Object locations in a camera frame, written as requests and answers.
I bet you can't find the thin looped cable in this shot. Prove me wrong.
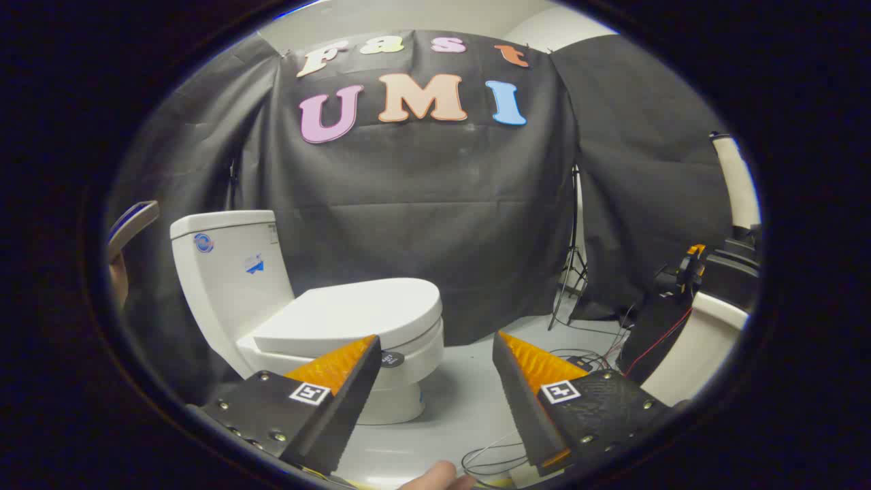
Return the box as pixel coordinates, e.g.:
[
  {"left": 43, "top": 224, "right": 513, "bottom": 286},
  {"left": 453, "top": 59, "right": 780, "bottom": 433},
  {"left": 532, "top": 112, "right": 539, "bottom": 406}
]
[{"left": 461, "top": 432, "right": 538, "bottom": 487}]

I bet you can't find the tan flat object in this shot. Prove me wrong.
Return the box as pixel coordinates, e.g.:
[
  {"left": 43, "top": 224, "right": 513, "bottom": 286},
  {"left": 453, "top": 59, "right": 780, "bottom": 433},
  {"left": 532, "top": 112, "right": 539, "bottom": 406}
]
[{"left": 108, "top": 200, "right": 161, "bottom": 265}]

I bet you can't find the white padded post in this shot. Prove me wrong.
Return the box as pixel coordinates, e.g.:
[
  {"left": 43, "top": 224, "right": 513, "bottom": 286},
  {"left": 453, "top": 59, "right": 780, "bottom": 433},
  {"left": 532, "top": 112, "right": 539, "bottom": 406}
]
[{"left": 709, "top": 131, "right": 761, "bottom": 232}]

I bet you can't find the white toilet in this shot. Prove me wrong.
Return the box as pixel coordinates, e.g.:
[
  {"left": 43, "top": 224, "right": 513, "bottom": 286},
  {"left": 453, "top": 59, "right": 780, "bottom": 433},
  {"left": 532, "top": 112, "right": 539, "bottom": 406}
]
[{"left": 169, "top": 210, "right": 446, "bottom": 426}]

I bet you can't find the black light stand tripod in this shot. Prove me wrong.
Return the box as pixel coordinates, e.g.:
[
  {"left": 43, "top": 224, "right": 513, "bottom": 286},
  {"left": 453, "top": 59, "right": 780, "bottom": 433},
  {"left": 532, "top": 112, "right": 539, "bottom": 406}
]
[{"left": 548, "top": 163, "right": 589, "bottom": 331}]

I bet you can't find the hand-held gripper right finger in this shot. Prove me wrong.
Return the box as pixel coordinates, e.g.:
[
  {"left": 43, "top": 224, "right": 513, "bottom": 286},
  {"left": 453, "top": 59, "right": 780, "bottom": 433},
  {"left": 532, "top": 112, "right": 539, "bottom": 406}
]
[{"left": 492, "top": 330, "right": 676, "bottom": 478}]

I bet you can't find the tangle of black cables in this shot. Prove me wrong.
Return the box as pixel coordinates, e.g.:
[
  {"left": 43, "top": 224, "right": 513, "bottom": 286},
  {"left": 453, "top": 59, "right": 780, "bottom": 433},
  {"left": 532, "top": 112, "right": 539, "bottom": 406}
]
[{"left": 548, "top": 306, "right": 637, "bottom": 374}]

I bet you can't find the white toilet lid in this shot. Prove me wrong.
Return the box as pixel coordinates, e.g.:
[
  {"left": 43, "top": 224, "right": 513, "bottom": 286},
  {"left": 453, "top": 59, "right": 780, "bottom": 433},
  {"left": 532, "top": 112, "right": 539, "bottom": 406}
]
[{"left": 252, "top": 277, "right": 443, "bottom": 358}]

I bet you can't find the white toilet seat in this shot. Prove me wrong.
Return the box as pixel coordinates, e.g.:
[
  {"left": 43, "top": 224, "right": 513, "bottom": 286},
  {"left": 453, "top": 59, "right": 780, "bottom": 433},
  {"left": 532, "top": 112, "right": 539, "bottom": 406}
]
[{"left": 238, "top": 318, "right": 445, "bottom": 368}]

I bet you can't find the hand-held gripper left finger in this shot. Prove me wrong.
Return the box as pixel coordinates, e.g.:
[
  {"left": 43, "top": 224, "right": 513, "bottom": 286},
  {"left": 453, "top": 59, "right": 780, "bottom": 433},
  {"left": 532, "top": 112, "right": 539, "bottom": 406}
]
[{"left": 197, "top": 333, "right": 383, "bottom": 477}]

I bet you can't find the black backdrop cloth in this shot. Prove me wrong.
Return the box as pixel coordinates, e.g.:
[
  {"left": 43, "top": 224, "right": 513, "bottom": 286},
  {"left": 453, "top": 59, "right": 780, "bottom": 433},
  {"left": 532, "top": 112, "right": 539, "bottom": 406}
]
[
  {"left": 109, "top": 29, "right": 579, "bottom": 402},
  {"left": 550, "top": 34, "right": 736, "bottom": 322}
]

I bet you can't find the dark draped cloth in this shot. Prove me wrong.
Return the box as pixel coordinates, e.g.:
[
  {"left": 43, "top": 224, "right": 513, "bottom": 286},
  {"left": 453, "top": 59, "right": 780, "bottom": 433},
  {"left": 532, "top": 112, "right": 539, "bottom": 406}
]
[{"left": 616, "top": 289, "right": 695, "bottom": 385}]

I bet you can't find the orange and black device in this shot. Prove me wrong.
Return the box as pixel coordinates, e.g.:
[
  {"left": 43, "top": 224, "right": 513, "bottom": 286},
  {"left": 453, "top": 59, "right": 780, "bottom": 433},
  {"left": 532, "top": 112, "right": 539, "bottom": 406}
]
[{"left": 674, "top": 244, "right": 708, "bottom": 295}]

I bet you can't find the red cable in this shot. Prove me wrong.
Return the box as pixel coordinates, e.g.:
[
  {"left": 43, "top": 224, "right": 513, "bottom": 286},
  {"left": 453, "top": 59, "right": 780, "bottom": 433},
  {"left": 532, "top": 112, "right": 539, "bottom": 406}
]
[{"left": 625, "top": 306, "right": 693, "bottom": 376}]

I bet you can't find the black equipment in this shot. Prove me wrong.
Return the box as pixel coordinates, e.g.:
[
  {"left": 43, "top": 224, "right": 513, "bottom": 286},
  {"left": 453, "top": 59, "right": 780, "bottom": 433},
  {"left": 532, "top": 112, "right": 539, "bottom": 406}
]
[{"left": 701, "top": 235, "right": 761, "bottom": 314}]

